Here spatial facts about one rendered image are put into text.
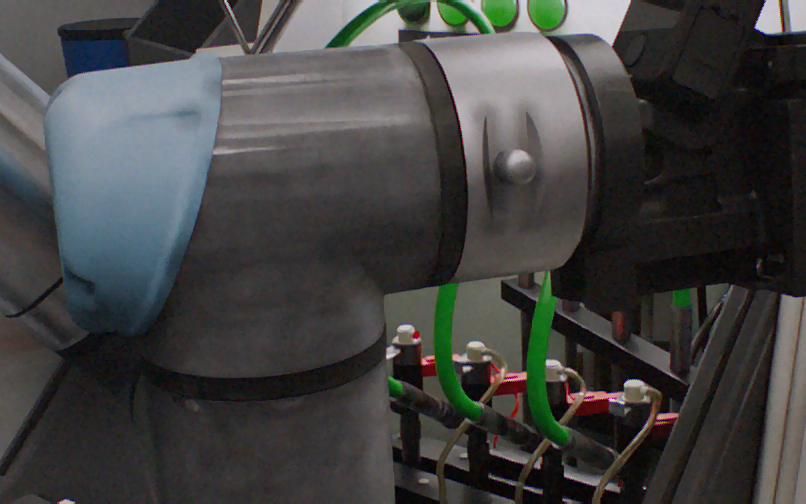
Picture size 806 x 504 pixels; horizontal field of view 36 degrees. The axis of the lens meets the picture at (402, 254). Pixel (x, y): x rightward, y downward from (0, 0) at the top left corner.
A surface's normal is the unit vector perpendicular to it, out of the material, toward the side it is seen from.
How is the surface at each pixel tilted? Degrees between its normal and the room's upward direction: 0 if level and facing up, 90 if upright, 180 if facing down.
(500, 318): 90
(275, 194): 84
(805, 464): 76
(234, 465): 90
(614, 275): 82
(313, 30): 90
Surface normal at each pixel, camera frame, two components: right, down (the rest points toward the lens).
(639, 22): -0.89, -0.35
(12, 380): -0.04, -0.95
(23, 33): 0.69, 0.18
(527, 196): 0.29, 0.13
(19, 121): 0.70, -0.34
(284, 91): 0.15, -0.59
